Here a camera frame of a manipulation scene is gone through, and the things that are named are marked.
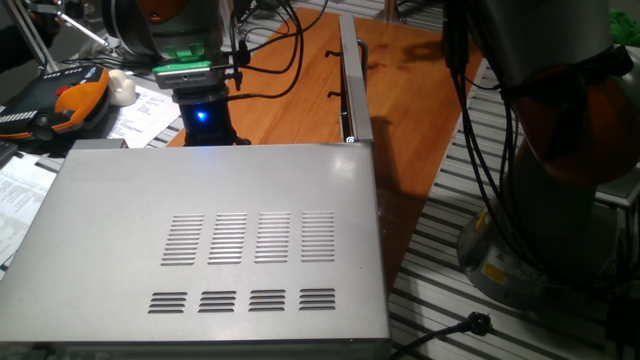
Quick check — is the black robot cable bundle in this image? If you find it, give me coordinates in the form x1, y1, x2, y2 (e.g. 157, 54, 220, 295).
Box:
442, 0, 531, 261

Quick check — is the silver wrist camera green mount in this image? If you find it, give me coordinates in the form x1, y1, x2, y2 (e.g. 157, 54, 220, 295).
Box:
151, 42, 229, 91

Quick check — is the silver microwave oven body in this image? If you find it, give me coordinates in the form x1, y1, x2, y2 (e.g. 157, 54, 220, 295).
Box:
0, 141, 394, 360

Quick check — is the printed paper sheet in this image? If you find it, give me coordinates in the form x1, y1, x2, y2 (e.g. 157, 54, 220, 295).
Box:
105, 84, 182, 150
0, 152, 59, 269

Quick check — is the orange black teach pendant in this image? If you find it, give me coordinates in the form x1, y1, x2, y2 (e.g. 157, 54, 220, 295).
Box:
0, 64, 112, 141

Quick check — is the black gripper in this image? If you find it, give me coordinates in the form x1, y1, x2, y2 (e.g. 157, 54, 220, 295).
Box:
172, 87, 252, 147

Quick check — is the forearm in black sleeve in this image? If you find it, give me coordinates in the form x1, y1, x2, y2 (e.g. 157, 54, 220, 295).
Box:
0, 4, 66, 74

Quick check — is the white duck figure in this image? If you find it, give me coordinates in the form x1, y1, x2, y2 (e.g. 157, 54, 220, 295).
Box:
107, 68, 137, 107

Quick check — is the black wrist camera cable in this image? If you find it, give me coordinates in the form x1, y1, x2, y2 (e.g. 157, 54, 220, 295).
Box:
222, 0, 330, 101

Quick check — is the microwave door with handle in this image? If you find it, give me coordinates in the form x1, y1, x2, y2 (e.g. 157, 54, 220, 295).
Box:
324, 13, 375, 145

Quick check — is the green cloth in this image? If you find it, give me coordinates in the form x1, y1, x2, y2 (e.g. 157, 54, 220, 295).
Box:
608, 8, 640, 49

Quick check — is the black power cable with plug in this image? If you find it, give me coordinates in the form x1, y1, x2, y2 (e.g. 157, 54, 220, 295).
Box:
389, 309, 494, 360

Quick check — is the wooden board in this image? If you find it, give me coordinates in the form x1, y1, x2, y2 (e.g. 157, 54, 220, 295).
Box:
167, 6, 484, 296

